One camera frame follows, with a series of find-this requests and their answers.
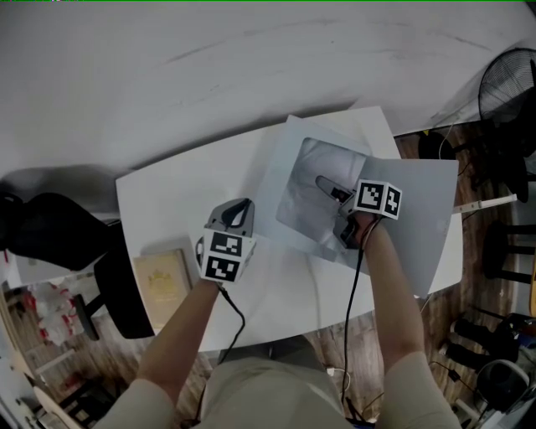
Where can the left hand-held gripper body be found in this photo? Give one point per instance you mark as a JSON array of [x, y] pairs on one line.
[[226, 255]]

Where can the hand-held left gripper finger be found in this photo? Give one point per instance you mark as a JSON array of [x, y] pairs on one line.
[[248, 222], [215, 213]]

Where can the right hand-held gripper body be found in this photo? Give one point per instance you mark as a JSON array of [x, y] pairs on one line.
[[372, 197]]

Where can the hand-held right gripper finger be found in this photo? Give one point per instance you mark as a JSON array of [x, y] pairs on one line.
[[328, 185]]

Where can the white A4 paper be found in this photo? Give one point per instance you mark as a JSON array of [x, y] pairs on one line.
[[318, 159]]

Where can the person's left forearm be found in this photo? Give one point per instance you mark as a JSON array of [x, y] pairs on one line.
[[180, 343]]

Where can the person's right forearm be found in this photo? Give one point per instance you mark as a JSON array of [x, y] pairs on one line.
[[393, 293]]

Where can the white table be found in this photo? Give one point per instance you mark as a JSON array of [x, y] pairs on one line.
[[167, 201]]

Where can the white wooden chair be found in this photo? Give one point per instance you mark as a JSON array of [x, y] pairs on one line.
[[481, 204]]

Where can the person's beige clothing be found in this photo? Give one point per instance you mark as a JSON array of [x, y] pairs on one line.
[[268, 398]]

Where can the black mesh office chair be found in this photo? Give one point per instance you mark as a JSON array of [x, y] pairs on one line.
[[54, 234]]

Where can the black standing fan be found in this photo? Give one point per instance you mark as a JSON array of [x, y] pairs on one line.
[[506, 92]]

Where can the grey round floor appliance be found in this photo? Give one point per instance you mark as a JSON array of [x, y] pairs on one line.
[[502, 383]]

